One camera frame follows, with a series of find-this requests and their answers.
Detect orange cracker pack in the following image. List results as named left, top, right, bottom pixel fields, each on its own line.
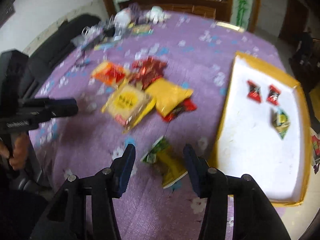
left=91, top=61, right=130, bottom=88

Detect green yellow snack packet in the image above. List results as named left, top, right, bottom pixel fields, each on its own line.
left=272, top=108, right=291, bottom=140

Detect olive yellow snack packet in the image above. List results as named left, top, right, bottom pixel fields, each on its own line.
left=140, top=136, right=188, bottom=189

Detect yellow-label cracker pack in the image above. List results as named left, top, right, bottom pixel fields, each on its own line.
left=101, top=83, right=156, bottom=132

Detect red black candy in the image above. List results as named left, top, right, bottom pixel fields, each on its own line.
left=247, top=80, right=261, bottom=103
left=162, top=98, right=197, bottom=122
left=266, top=85, right=281, bottom=106

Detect dark red Golden Crown bar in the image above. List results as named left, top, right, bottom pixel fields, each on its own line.
left=133, top=61, right=167, bottom=90

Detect dark red Chinese-text bar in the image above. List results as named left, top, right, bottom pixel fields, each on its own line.
left=131, top=57, right=160, bottom=74

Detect plain yellow snack pack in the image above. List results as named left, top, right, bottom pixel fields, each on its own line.
left=145, top=77, right=194, bottom=117

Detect person's left hand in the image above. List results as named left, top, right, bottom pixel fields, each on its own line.
left=0, top=133, right=30, bottom=171

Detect black chair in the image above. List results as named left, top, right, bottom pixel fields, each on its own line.
left=27, top=13, right=102, bottom=75

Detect gold-edged white tray box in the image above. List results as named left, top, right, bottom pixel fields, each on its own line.
left=208, top=52, right=312, bottom=206

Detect white round container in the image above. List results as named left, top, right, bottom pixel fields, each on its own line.
left=114, top=8, right=132, bottom=28

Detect purple floral tablecloth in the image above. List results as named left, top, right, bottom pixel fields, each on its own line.
left=30, top=13, right=283, bottom=239

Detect green flat snack box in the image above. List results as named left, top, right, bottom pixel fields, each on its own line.
left=131, top=24, right=153, bottom=36

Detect white gloves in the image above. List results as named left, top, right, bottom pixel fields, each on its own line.
left=145, top=6, right=171, bottom=24

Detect cream folded fan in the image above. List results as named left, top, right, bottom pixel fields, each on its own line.
left=216, top=21, right=245, bottom=33

